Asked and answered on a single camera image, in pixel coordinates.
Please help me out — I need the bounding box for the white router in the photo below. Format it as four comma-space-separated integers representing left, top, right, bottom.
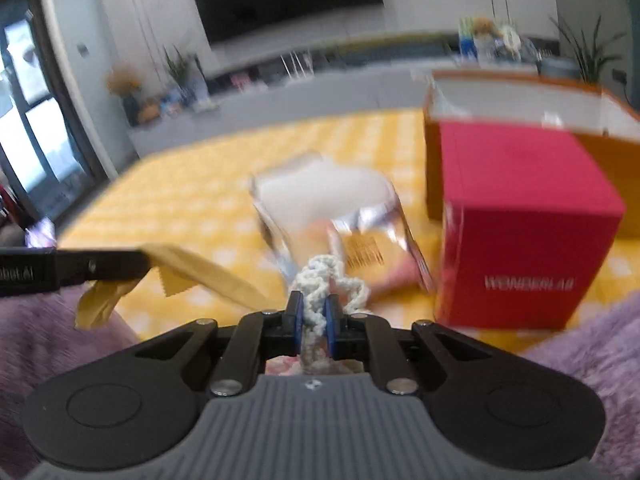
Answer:
280, 51, 314, 82

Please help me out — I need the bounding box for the purple fluffy blanket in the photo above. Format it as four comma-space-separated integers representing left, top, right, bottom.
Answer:
1, 287, 639, 479

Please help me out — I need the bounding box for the white pink crochet item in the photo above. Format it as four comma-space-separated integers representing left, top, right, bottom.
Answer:
266, 255, 370, 376

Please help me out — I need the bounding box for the silver foil pouch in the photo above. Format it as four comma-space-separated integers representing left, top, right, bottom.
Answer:
255, 200, 435, 297

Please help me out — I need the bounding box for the teddy bear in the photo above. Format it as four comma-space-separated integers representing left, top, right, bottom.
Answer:
472, 16, 500, 38

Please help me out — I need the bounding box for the yellow cloth bag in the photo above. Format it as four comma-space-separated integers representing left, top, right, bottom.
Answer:
75, 244, 279, 330

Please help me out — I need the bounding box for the tall leaf plant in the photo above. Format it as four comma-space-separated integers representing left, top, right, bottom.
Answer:
549, 15, 627, 86

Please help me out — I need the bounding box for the orange cardboard box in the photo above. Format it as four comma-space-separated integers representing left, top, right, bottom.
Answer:
423, 70, 639, 238

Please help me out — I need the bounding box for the white tv console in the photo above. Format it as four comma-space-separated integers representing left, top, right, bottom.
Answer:
129, 53, 538, 157

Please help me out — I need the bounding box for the red Wonderlab box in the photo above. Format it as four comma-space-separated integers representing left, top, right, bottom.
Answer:
435, 122, 625, 330

